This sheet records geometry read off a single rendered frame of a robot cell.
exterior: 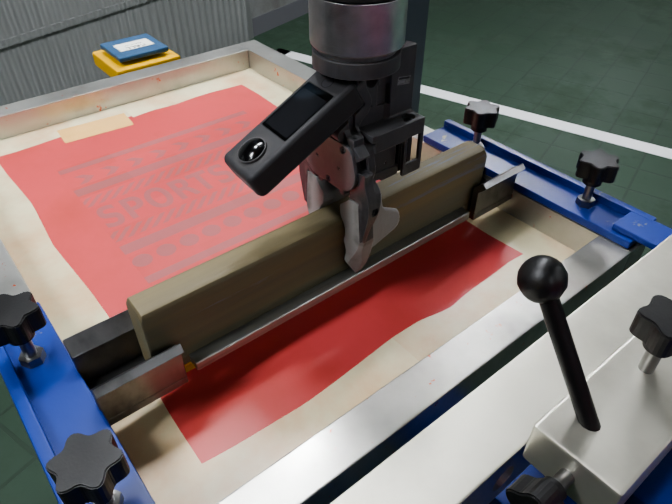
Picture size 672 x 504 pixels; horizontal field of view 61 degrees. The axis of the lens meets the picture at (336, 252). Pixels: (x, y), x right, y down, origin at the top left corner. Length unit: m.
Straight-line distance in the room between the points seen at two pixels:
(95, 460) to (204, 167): 0.52
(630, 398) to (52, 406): 0.41
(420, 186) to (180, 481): 0.35
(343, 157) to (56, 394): 0.30
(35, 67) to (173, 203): 2.46
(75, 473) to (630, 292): 0.44
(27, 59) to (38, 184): 2.31
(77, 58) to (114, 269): 2.66
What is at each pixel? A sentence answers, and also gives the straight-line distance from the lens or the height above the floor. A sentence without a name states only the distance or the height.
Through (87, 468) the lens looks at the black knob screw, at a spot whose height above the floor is 1.06.
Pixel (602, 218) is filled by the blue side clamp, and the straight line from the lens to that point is 0.69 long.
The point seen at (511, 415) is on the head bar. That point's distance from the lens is 0.42.
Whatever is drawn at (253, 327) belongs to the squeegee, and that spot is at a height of 1.00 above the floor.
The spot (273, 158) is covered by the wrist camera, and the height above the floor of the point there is 1.15.
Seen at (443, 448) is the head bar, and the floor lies 1.04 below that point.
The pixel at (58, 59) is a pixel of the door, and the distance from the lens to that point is 3.24.
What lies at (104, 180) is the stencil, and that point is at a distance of 0.84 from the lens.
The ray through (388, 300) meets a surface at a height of 0.95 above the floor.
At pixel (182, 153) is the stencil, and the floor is 0.96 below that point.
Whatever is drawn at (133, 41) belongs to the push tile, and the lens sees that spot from 1.27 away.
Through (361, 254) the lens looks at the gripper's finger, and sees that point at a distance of 0.53.
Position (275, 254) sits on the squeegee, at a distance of 0.50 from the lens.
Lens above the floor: 1.37
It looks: 40 degrees down
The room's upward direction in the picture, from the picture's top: straight up
